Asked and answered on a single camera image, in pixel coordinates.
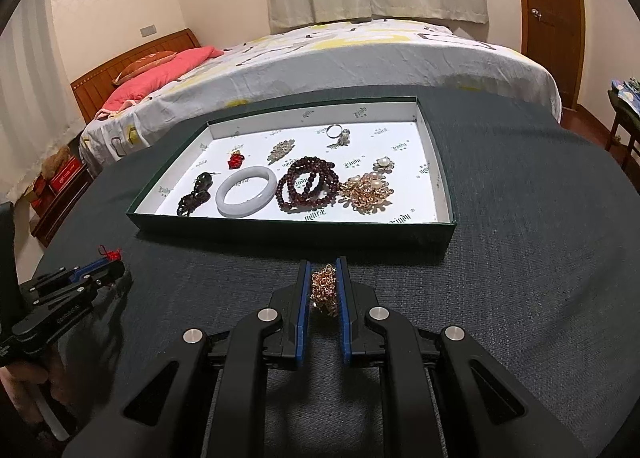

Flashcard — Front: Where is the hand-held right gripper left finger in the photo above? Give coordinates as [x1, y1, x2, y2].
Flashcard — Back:
[62, 259, 313, 458]

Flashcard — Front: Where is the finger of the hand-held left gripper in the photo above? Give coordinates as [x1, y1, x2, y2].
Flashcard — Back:
[30, 260, 127, 311]
[19, 259, 115, 295]

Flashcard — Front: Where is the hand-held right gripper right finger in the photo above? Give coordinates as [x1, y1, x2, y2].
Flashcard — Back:
[335, 256, 588, 458]

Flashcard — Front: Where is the gold cluster brooch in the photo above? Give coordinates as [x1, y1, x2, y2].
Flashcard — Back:
[310, 263, 340, 319]

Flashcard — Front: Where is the white jade bangle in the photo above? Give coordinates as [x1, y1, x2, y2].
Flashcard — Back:
[215, 165, 278, 218]

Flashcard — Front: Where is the dark bead bracelet with tassel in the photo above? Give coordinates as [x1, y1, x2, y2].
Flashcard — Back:
[176, 171, 222, 217]

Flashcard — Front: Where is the dark red bead bracelet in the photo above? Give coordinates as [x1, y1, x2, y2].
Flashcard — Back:
[275, 156, 342, 213]

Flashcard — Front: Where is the silver rhinestone brooch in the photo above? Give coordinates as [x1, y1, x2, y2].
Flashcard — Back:
[266, 138, 297, 166]

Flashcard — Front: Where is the silver ring keychain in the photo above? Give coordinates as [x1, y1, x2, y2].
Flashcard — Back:
[326, 123, 352, 149]

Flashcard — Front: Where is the green cardboard box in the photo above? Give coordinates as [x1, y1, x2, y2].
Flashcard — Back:
[125, 96, 457, 259]

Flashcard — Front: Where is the person's left hand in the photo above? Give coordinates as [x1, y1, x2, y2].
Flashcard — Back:
[0, 350, 71, 441]

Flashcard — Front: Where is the wooden nightstand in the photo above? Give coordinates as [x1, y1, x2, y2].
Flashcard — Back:
[30, 165, 96, 249]

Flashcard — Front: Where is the red box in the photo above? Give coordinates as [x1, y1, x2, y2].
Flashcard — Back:
[49, 155, 83, 194]

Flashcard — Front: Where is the dark green tablecloth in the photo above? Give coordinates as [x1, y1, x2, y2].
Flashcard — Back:
[0, 85, 640, 458]

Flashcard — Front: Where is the wooden headboard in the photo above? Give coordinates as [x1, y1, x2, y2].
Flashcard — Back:
[70, 28, 202, 125]

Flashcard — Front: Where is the pink pillow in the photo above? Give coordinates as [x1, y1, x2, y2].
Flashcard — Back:
[95, 45, 225, 120]

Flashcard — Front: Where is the orange pillow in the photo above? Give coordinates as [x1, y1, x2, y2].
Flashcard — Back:
[112, 50, 178, 86]

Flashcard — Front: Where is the bed with printed sheet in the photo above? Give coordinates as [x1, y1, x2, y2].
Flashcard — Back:
[80, 18, 563, 174]

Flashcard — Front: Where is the wooden chair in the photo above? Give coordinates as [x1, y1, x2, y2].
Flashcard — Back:
[605, 78, 640, 174]

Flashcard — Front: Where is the pile of clothes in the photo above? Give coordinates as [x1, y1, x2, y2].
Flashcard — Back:
[609, 78, 640, 111]

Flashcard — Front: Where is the brown wooden door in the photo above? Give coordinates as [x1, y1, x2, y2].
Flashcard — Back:
[512, 0, 586, 111]

